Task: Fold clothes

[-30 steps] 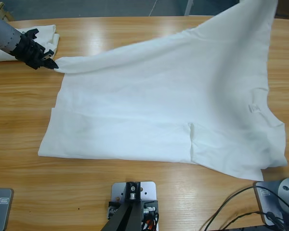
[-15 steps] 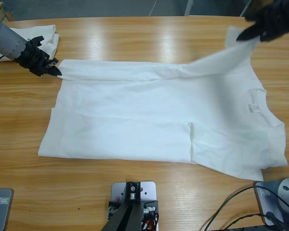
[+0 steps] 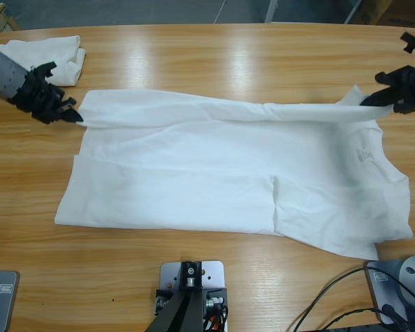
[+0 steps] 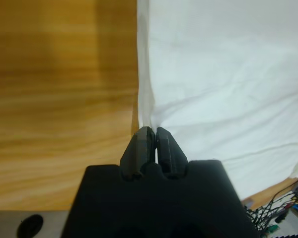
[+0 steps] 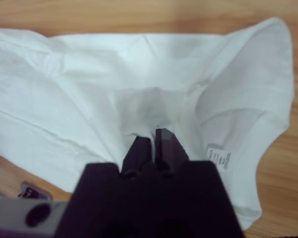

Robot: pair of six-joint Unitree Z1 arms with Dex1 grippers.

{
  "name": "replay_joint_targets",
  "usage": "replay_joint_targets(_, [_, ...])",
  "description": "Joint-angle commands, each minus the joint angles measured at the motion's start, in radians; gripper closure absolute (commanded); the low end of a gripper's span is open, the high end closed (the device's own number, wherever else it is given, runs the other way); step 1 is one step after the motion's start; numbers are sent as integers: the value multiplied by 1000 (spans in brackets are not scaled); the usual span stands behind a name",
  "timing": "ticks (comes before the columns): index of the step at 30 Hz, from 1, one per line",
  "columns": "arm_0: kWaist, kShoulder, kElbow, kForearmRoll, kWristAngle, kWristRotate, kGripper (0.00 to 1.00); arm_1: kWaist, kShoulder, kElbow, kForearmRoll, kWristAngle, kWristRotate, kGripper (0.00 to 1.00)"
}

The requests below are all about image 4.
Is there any green circuit board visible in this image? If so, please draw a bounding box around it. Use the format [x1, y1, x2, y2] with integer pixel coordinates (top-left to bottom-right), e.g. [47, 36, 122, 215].
[264, 222, 281, 234]

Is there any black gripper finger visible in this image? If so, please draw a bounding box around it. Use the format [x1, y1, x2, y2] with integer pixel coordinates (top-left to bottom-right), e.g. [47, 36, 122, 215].
[119, 125, 156, 180]
[155, 126, 189, 179]

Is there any white T-shirt with black print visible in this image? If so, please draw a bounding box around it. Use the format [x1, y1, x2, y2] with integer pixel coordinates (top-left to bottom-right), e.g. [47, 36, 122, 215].
[131, 0, 298, 202]

